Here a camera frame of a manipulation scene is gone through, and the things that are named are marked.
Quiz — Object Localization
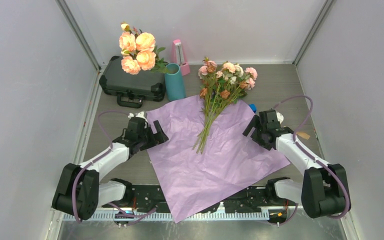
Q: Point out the tan ribbon bow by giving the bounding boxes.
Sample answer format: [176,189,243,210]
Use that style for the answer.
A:
[296,131,311,140]

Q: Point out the purple and pink wrapping paper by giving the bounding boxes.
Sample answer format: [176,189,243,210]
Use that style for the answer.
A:
[147,95,289,223]

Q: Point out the pink flower bouquet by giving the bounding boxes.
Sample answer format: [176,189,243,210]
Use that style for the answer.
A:
[193,57,258,154]

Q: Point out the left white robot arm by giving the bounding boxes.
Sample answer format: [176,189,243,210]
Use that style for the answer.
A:
[51,115,169,222]

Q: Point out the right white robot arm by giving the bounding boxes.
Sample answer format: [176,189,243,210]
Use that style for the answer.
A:
[242,109,352,219]

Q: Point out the teal vase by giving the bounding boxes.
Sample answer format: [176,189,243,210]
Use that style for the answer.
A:
[164,63,186,102]

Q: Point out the small blue brick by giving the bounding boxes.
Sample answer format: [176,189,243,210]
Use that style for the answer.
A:
[248,104,257,113]

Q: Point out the black carrying case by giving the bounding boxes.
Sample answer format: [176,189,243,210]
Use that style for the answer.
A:
[99,56,166,109]

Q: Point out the peach artificial roses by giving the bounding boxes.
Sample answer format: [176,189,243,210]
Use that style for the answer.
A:
[119,22,169,75]

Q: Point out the pink metronome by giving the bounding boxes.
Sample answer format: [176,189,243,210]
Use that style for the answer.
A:
[170,39,191,76]

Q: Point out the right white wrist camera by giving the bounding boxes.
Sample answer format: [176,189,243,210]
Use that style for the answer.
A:
[276,111,284,124]

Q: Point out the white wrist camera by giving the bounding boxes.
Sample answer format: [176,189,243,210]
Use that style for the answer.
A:
[127,111,148,123]
[276,111,284,124]

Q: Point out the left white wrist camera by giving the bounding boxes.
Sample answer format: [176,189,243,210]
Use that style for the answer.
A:
[127,111,148,123]

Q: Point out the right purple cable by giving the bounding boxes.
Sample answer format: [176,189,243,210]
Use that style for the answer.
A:
[271,95,351,228]

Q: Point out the purple cable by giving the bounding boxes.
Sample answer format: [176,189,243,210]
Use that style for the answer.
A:
[271,95,351,228]
[71,110,158,228]

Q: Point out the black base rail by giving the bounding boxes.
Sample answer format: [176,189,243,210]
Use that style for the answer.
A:
[114,184,295,214]

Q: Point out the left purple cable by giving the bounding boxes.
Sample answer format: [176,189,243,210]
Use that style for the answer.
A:
[71,110,158,228]

